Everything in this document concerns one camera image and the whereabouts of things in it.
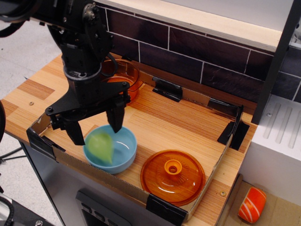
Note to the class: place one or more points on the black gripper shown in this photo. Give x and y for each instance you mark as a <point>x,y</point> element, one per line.
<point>87,98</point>

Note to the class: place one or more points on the green plastic pear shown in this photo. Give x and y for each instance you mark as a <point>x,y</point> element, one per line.
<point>100,145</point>

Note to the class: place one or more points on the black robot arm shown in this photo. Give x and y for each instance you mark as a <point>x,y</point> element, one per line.
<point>77,29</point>

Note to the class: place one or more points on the light blue bowl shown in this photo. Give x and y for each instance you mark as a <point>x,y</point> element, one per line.
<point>125,146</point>

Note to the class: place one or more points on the orange transparent pot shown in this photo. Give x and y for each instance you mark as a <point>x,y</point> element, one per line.
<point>126,71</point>

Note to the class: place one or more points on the grey oven control panel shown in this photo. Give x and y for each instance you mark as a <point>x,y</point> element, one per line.
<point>96,214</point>

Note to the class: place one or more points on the orange transparent pot lid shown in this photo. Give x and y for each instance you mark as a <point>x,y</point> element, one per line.
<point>174,176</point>

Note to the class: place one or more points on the cardboard fence with black tape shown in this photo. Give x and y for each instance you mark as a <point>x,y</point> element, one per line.
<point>169,112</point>

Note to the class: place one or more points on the orange salmon sushi toy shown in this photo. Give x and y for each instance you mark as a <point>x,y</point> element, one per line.
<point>252,206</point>

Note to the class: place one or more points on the white sink drainboard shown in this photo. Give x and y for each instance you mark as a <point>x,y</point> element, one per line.
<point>273,159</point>

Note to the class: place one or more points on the dark grey vertical post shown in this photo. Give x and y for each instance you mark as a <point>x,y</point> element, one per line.
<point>289,28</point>

